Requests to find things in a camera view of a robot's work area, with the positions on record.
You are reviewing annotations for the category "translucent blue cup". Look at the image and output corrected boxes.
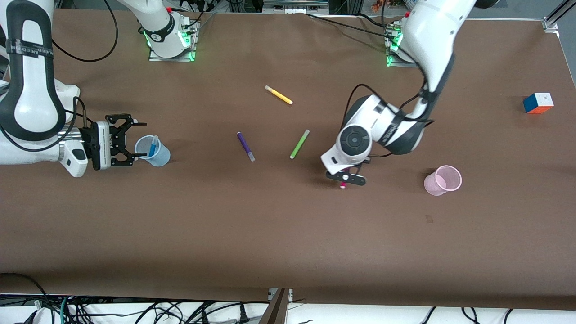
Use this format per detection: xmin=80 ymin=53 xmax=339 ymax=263
xmin=135 ymin=135 xmax=171 ymax=167

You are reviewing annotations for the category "purple marker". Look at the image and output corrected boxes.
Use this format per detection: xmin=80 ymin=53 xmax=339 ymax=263
xmin=237 ymin=131 xmax=256 ymax=162

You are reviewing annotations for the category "yellow marker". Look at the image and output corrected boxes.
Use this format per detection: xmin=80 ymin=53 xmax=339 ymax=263
xmin=265 ymin=85 xmax=293 ymax=105

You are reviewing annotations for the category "green marker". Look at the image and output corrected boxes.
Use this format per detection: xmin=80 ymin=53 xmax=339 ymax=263
xmin=289 ymin=129 xmax=311 ymax=160

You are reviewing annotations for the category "translucent pink cup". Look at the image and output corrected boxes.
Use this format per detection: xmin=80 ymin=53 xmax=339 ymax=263
xmin=424 ymin=165 xmax=463 ymax=197

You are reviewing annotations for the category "colourful puzzle cube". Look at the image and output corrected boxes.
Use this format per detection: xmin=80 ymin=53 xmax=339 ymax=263
xmin=523 ymin=92 xmax=554 ymax=115

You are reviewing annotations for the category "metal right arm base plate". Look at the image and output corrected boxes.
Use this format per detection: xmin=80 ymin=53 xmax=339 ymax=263
xmin=148 ymin=17 xmax=199 ymax=62

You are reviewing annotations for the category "aluminium frame rail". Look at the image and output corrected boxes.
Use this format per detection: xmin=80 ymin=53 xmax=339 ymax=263
xmin=263 ymin=0 xmax=329 ymax=14

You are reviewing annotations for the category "metal table post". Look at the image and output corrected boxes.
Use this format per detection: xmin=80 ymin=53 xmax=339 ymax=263
xmin=259 ymin=288 xmax=292 ymax=324

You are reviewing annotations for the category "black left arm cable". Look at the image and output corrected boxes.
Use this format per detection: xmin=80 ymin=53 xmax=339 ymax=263
xmin=344 ymin=83 xmax=435 ymax=132

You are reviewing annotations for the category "black cable on table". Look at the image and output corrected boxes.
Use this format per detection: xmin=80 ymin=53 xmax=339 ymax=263
xmin=306 ymin=13 xmax=397 ymax=39

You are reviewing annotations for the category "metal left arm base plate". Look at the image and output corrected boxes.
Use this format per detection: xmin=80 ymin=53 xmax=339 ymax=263
xmin=385 ymin=22 xmax=421 ymax=69

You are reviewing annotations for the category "aluminium corner bracket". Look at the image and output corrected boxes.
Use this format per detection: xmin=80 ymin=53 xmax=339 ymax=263
xmin=542 ymin=0 xmax=576 ymax=32

